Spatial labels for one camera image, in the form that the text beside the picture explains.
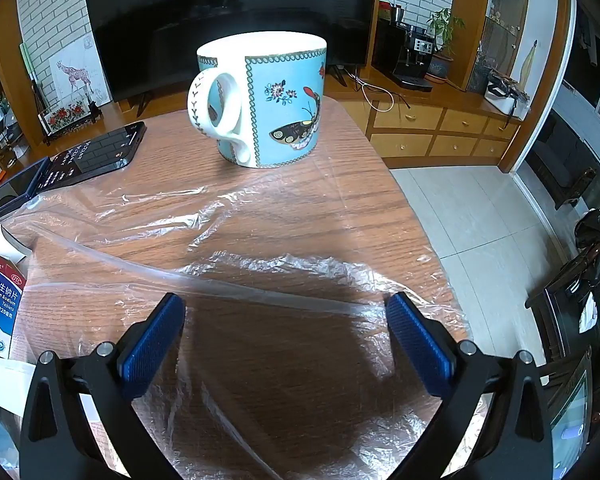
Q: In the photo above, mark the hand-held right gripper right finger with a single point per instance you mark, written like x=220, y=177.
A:
x=420, y=345

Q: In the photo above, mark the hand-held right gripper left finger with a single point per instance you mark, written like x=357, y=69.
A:
x=150, y=345

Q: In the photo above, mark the blue red white medicine box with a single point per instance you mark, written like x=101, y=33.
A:
x=0, y=300

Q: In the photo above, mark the clear plastic sheet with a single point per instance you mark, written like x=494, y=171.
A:
x=280, y=240

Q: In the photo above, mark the dark framed glass panel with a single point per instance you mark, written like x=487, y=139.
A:
x=570, y=420

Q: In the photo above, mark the dark cloth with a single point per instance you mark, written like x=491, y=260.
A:
x=592, y=230

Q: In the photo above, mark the wooden television cabinet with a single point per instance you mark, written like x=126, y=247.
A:
x=410, y=125

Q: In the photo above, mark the dark wooden bench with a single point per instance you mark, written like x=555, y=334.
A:
x=565, y=160

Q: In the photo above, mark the white storage box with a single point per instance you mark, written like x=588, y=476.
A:
x=500, y=102

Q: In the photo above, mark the blue butterfly print mug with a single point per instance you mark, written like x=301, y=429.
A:
x=280, y=110

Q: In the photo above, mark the giraffe drawing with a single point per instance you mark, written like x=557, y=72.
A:
x=75, y=77

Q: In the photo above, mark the black coffee machine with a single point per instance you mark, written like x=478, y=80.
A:
x=415, y=55

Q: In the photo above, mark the white feather picture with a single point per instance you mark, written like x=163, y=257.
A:
x=529, y=62

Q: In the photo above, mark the green potted plant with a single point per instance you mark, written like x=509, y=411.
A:
x=445, y=25

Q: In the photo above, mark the black flat screen television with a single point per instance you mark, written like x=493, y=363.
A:
x=230, y=10

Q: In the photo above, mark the wooden glass door cabinet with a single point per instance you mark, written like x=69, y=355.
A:
x=500, y=10

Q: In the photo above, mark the red flower picture frame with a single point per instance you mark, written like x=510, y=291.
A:
x=67, y=115

